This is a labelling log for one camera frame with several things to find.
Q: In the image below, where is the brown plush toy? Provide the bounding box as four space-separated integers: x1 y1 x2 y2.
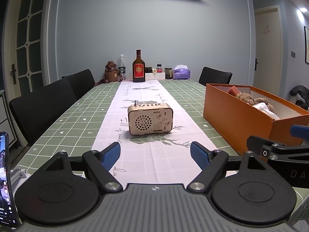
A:
237 92 275 112

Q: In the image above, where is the white phone stand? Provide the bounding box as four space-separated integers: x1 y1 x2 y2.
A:
10 169 27 184

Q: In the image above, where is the glass panel door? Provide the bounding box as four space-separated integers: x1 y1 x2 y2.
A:
3 0 52 102

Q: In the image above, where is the framed wall picture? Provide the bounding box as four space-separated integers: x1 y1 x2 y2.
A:
304 26 309 65

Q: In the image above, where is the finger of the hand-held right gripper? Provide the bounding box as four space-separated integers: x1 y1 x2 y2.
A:
290 124 309 139
246 135 309 161

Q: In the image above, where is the white deer print table runner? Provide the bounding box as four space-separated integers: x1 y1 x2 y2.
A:
93 80 239 184

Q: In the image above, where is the green checked tablecloth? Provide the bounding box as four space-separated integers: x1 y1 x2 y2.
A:
24 78 309 228

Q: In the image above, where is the beige sofa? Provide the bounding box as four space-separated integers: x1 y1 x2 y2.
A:
288 94 309 113

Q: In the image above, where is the black jacket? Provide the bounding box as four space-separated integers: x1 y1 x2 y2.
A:
290 85 309 107

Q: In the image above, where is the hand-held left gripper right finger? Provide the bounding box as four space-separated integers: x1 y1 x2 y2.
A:
186 142 268 194

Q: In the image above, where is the smartphone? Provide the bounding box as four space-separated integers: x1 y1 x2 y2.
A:
0 132 19 229

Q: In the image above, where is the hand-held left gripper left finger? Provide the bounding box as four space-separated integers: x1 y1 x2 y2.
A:
36 142 123 194

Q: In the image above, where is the orange cardboard box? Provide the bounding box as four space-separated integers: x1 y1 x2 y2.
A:
203 83 309 157

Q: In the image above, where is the purple tissue pack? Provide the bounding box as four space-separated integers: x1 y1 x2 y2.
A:
172 64 191 79

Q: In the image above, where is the white box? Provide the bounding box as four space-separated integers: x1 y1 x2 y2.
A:
145 72 165 80

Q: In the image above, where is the brown bear shaped bottle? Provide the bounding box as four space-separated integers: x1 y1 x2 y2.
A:
93 61 123 87

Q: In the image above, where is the wooden radio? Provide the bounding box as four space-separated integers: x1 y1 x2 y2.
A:
127 100 174 135

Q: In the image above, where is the black chair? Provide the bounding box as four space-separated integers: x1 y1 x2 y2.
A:
61 69 96 99
9 78 78 148
198 66 233 86

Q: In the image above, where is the brown liquor bottle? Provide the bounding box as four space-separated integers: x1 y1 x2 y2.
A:
132 49 146 83

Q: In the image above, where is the clear water bottle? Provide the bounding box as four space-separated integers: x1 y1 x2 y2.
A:
118 54 126 81

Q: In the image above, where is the cream door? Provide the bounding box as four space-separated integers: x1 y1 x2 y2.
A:
253 7 282 99

